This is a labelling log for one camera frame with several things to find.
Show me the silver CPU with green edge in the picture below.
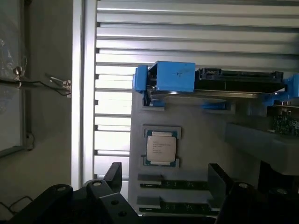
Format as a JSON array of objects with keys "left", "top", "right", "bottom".
[{"left": 144, "top": 131, "right": 180, "bottom": 167}]

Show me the green RAM stick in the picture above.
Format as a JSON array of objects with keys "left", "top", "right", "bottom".
[
  {"left": 139, "top": 179, "right": 210, "bottom": 189},
  {"left": 138, "top": 202, "right": 221, "bottom": 213}
]

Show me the grey parts rack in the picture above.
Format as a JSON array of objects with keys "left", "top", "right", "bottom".
[{"left": 127, "top": 90, "right": 299, "bottom": 218}]

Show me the green graphics card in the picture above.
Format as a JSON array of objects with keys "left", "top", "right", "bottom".
[{"left": 271, "top": 109, "right": 299, "bottom": 136}]

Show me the black hard disk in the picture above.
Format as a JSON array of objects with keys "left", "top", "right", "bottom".
[{"left": 149, "top": 67, "right": 287, "bottom": 104}]

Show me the metal framed clear panel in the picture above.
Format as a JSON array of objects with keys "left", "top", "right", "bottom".
[{"left": 0, "top": 0, "right": 32, "bottom": 158}]

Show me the blue disk holder block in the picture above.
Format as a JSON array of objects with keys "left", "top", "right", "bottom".
[{"left": 132, "top": 61, "right": 196, "bottom": 94}]

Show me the thin black floor cable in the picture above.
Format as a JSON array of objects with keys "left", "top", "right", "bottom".
[{"left": 0, "top": 195, "right": 35, "bottom": 217}]

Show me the blue disk holder bracket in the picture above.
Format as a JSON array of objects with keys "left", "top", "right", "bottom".
[{"left": 266, "top": 73, "right": 299, "bottom": 110}]

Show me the thin black cable with clips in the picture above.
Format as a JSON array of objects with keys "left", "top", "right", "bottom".
[{"left": 0, "top": 73, "right": 72, "bottom": 98}]

